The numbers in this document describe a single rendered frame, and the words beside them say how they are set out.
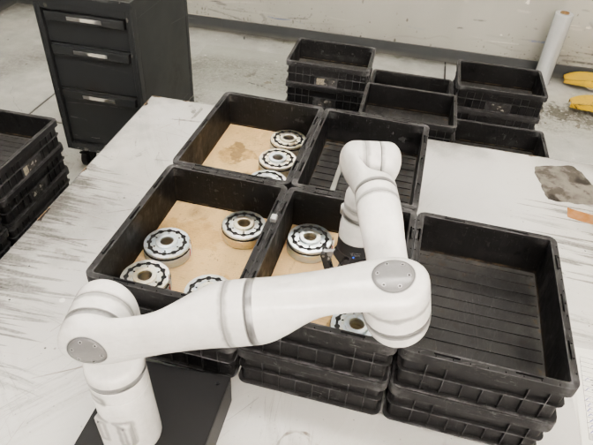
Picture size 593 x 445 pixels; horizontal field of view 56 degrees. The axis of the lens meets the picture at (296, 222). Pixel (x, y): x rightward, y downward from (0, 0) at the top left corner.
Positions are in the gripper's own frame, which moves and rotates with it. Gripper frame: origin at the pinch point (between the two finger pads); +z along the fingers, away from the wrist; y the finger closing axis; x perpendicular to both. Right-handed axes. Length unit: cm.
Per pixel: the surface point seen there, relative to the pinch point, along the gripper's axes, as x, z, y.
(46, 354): -23, 16, -60
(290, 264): 5.1, 2.3, -13.8
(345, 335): -19.8, -7.5, 1.5
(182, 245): 1.0, -0.5, -37.6
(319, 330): -19.8, -7.5, -3.2
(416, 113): 150, 35, 12
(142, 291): -19.2, -6.7, -36.7
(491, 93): 163, 26, 43
